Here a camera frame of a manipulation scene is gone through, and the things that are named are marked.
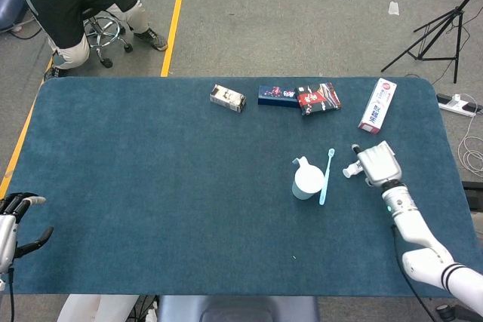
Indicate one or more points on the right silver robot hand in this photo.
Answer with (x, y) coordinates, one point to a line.
(379, 165)

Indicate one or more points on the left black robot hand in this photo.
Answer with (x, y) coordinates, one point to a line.
(7, 235)

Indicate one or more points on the white floral toothpaste tube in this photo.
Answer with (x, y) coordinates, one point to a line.
(352, 168)

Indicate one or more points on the light blue toothbrush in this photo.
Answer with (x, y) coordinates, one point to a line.
(326, 178)

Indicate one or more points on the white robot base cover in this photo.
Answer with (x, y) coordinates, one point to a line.
(94, 308)

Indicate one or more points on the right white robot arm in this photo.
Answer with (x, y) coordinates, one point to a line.
(415, 231)

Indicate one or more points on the white pink toothpaste carton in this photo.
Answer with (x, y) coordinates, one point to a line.
(378, 107)

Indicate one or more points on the red and black box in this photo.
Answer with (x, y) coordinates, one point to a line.
(319, 99)

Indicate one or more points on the yellow floor tape strip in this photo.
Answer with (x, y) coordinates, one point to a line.
(171, 35)
(19, 141)

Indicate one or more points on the white power strip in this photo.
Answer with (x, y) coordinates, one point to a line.
(458, 105)

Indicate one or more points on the dark blue flat box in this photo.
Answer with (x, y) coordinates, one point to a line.
(275, 95)

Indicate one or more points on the black tripod stand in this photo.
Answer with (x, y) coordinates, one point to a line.
(449, 24)

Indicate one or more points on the flat white paper scrap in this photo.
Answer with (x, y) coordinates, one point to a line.
(394, 8)

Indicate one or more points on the small grey printed carton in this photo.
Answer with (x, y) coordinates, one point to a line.
(227, 98)

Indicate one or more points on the blue fabric table cover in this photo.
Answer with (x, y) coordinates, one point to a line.
(170, 194)

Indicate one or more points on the chrome rolling stool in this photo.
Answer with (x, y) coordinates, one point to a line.
(107, 33)

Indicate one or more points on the blue round chair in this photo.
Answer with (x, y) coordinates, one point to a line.
(9, 5)

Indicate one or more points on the seated person in black shorts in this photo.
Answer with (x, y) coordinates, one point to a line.
(64, 1)

